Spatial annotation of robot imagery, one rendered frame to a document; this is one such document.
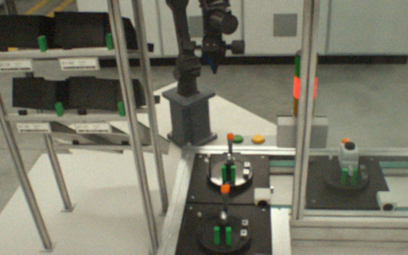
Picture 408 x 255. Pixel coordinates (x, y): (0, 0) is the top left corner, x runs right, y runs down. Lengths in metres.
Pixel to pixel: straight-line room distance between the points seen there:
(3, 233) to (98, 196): 0.31
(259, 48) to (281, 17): 0.38
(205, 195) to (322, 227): 0.34
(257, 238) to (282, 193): 0.26
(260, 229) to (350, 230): 0.25
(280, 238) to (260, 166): 0.29
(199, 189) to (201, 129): 0.40
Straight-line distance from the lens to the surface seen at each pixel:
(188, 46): 1.32
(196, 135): 1.63
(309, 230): 1.24
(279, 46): 4.32
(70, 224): 1.43
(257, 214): 1.20
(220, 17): 1.21
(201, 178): 1.33
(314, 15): 0.92
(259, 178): 1.32
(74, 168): 1.66
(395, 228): 1.29
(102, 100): 1.05
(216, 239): 1.09
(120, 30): 0.90
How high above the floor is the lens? 1.80
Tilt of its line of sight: 32 degrees down
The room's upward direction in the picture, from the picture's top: 4 degrees counter-clockwise
